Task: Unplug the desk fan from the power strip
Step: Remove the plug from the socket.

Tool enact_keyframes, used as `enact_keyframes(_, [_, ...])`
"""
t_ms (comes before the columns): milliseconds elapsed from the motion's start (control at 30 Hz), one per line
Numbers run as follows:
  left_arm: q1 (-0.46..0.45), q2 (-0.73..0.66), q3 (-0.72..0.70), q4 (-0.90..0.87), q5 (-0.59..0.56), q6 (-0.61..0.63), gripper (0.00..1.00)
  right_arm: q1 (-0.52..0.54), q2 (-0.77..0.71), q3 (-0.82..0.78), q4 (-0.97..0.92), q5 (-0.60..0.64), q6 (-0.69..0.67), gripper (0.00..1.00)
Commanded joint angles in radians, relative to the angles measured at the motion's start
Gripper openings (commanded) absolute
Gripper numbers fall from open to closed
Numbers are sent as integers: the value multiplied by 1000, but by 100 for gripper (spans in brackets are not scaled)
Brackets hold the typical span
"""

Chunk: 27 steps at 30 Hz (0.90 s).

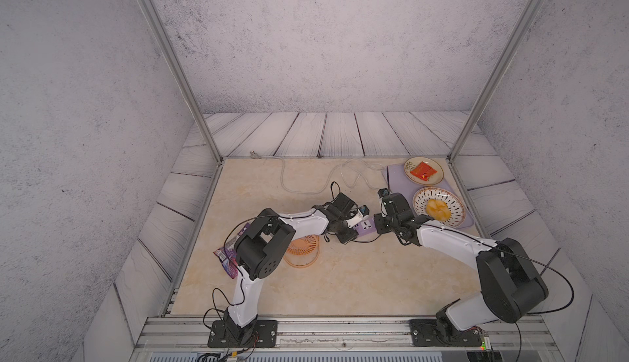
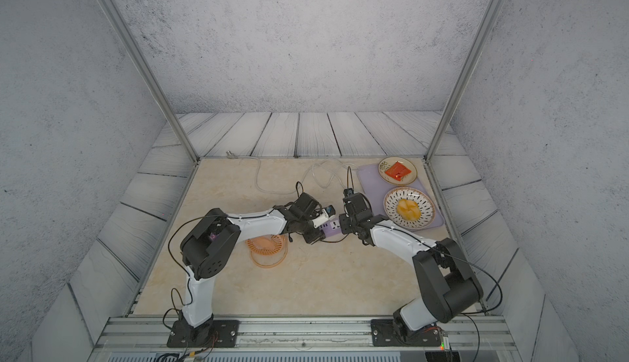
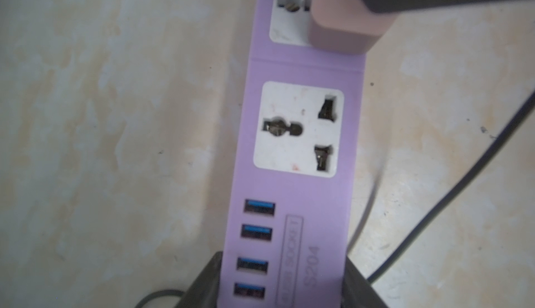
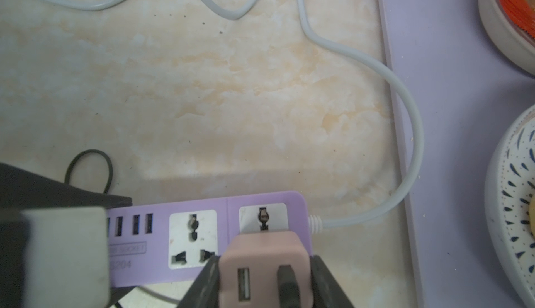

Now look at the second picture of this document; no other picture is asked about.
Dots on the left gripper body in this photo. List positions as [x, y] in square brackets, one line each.
[307, 228]

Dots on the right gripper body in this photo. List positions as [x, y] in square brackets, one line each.
[347, 225]

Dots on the purple power strip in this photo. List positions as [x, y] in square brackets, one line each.
[331, 228]

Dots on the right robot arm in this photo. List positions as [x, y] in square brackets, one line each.
[448, 283]

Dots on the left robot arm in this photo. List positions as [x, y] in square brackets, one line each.
[206, 249]

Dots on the purple placemat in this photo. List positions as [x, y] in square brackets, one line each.
[376, 188]

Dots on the white patterned bowl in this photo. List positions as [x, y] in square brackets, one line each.
[429, 212]

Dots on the yellow food in bowl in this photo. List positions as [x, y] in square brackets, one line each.
[408, 210]

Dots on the beige plate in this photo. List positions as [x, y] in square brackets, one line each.
[387, 162]

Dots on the red packet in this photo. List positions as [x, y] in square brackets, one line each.
[398, 171]

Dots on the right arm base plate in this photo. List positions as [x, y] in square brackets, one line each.
[394, 333]

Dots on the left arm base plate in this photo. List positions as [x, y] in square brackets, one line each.
[201, 333]

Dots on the aluminium front rail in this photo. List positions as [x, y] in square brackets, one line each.
[146, 338]

